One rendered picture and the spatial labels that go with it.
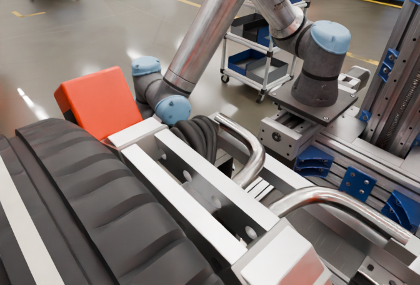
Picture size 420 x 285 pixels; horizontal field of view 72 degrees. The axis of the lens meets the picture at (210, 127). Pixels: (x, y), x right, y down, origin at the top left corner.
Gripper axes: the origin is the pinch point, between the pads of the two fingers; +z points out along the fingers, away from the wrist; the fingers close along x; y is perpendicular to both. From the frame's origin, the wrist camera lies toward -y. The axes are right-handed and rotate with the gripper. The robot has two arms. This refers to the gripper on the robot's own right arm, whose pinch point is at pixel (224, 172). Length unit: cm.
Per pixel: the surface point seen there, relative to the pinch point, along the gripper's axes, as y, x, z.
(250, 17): -28, 165, -130
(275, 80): -69, 155, -88
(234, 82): -84, 146, -126
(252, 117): -84, 116, -79
